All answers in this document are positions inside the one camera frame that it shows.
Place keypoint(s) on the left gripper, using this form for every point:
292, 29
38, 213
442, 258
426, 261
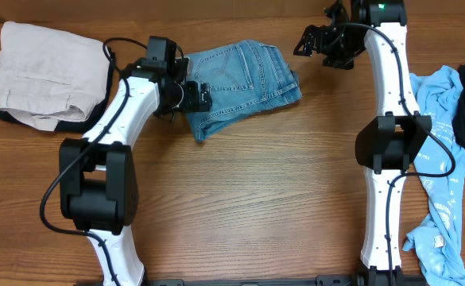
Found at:
191, 102

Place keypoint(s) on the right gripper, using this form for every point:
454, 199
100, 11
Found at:
323, 35

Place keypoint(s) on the blue denim jeans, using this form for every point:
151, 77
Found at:
244, 78

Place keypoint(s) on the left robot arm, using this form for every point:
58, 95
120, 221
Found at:
99, 188

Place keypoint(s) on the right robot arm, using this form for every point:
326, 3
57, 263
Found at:
388, 145

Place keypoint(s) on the folded black garment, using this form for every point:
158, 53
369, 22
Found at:
77, 127

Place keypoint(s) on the folded beige trousers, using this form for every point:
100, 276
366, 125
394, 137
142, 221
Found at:
49, 75

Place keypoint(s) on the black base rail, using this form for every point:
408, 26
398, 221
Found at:
248, 283

